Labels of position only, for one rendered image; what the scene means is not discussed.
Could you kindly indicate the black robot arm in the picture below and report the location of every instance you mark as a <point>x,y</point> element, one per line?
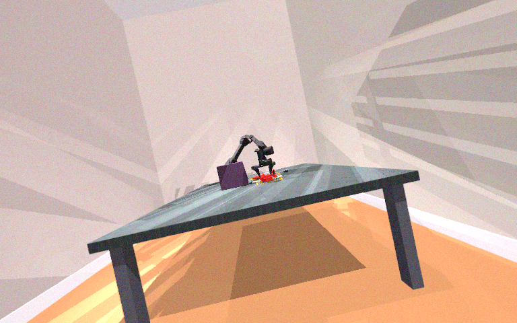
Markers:
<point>262,151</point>

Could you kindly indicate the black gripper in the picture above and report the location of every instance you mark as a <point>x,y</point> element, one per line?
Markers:
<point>255,168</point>

